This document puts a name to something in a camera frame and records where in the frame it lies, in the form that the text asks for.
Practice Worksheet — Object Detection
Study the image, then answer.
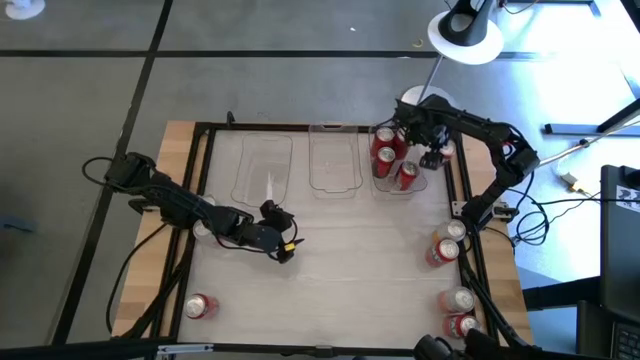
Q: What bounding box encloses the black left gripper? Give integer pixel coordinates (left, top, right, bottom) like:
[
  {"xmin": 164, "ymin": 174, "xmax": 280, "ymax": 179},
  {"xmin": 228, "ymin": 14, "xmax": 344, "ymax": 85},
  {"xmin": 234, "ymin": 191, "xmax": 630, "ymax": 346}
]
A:
[{"xmin": 227, "ymin": 198, "xmax": 305, "ymax": 265}]

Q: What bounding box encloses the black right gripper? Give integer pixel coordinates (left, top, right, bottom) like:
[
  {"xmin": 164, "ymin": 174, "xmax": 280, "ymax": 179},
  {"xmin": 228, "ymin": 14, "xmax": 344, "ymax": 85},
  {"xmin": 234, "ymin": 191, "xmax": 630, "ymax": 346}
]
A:
[{"xmin": 394, "ymin": 94, "xmax": 454, "ymax": 171}]

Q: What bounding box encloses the clear plastic bin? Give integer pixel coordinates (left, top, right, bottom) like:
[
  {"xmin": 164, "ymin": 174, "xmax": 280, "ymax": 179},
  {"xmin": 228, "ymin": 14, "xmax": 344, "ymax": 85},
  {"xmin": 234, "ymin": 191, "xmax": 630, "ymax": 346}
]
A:
[
  {"xmin": 368, "ymin": 122, "xmax": 429, "ymax": 196},
  {"xmin": 229, "ymin": 132, "xmax": 295, "ymax": 206},
  {"xmin": 308, "ymin": 123, "xmax": 365, "ymax": 200}
]

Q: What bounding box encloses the grey round floor stand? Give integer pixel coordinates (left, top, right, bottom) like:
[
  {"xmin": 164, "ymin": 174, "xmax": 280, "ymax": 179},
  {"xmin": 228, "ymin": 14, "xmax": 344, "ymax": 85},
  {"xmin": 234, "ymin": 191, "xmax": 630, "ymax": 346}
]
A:
[{"xmin": 399, "ymin": 52, "xmax": 459, "ymax": 129}]

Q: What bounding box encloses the white round base black stand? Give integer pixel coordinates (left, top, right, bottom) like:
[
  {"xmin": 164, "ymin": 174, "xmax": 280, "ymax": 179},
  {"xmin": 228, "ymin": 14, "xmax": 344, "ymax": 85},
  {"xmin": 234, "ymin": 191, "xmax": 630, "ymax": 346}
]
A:
[{"xmin": 427, "ymin": 0, "xmax": 505, "ymax": 66}]

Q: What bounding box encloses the white power adapter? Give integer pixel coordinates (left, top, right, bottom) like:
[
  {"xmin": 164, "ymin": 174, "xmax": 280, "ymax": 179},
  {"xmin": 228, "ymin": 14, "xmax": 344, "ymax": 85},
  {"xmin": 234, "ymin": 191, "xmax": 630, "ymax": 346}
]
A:
[{"xmin": 558, "ymin": 171, "xmax": 590, "ymax": 195}]

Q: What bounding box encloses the black desk foot bar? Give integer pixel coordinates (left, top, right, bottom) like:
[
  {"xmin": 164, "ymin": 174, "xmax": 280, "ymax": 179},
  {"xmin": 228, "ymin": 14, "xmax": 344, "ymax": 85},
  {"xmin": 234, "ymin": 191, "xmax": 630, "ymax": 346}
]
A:
[{"xmin": 543, "ymin": 97, "xmax": 640, "ymax": 137}]

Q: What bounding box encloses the black computer case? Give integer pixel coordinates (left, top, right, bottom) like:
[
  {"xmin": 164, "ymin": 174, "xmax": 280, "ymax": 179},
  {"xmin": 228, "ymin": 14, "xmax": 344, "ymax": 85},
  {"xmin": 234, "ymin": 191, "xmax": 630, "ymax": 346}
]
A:
[{"xmin": 599, "ymin": 163, "xmax": 640, "ymax": 324}]

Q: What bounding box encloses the black laptop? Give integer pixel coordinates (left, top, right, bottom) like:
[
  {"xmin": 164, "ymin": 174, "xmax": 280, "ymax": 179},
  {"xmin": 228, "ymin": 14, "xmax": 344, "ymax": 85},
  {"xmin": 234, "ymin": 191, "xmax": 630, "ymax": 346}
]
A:
[{"xmin": 574, "ymin": 298, "xmax": 640, "ymax": 360}]

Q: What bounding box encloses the white round floor object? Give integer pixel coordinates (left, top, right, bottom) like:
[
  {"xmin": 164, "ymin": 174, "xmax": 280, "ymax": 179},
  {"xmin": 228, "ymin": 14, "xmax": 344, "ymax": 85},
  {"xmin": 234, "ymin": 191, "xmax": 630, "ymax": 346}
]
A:
[{"xmin": 3, "ymin": 0, "xmax": 46, "ymax": 21}]

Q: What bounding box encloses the black aluminium table frame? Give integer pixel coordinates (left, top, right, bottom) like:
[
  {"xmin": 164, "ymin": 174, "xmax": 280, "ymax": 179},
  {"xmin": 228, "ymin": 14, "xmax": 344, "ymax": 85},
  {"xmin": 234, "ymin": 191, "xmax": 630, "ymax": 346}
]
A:
[{"xmin": 119, "ymin": 121, "xmax": 534, "ymax": 360}]

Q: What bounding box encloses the coiled black cable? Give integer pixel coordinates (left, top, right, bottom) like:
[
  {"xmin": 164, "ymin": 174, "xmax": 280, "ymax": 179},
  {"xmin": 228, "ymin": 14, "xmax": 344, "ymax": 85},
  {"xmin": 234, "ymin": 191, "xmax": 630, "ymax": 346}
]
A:
[{"xmin": 513, "ymin": 197, "xmax": 552, "ymax": 247}]

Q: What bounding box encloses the long black cable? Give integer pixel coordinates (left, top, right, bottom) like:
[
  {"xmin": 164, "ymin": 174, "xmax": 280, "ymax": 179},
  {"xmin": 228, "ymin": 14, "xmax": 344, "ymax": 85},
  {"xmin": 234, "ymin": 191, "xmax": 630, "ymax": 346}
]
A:
[{"xmin": 105, "ymin": 222, "xmax": 169, "ymax": 335}]

